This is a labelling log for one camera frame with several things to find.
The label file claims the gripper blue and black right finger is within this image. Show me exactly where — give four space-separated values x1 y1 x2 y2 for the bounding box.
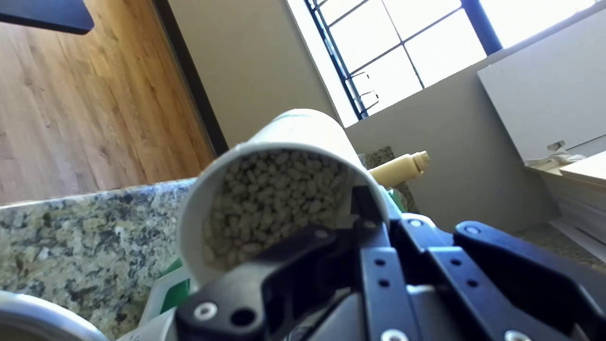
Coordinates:
360 215 606 341

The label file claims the gripper blue and black left finger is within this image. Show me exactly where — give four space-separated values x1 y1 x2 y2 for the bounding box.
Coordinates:
175 184 389 341

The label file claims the white paper cup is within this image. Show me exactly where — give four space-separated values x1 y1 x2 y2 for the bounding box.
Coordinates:
177 107 395 290

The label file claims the silver metal dish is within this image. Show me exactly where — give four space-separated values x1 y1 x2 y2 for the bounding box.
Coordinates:
0 288 111 341

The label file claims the white ceramic mug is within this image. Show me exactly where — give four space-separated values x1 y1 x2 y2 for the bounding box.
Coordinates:
116 254 196 341

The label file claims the beige plastic bottle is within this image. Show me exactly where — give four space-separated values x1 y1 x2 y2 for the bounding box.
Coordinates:
368 148 434 190

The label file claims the dark blue flat board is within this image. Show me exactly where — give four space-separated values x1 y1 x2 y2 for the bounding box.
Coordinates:
0 0 97 36

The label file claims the white wall cabinet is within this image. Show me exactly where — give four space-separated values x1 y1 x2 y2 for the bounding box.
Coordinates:
476 4 606 167

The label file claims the window with blue frame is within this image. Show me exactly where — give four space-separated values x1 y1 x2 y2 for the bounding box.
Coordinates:
287 0 606 129

